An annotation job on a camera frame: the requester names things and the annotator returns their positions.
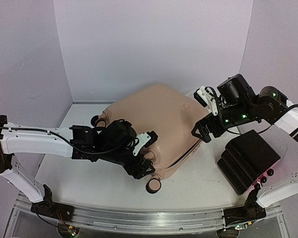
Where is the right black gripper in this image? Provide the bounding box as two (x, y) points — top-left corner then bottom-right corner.
(192, 103), (255, 143)

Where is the white plastic mesh basket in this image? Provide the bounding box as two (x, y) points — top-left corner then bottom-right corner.
(185, 90), (196, 100)

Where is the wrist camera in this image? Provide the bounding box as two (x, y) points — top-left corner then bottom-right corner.
(193, 86), (219, 116)
(133, 131), (158, 156)

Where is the pink hard-shell suitcase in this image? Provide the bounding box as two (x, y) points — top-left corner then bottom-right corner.
(91, 84), (209, 194)

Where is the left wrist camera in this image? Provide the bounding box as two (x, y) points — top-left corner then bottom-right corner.
(133, 131), (158, 156)

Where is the black pink tiered rack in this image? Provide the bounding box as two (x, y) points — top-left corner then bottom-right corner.
(217, 130), (281, 195)

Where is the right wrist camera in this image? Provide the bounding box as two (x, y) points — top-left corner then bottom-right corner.
(193, 86), (219, 116)

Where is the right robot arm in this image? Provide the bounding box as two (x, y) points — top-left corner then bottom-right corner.
(192, 74), (298, 225)

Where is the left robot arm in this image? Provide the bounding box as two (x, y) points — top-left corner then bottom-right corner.
(0, 115), (158, 217)

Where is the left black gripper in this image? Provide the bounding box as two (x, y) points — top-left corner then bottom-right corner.
(100, 146), (155, 179)

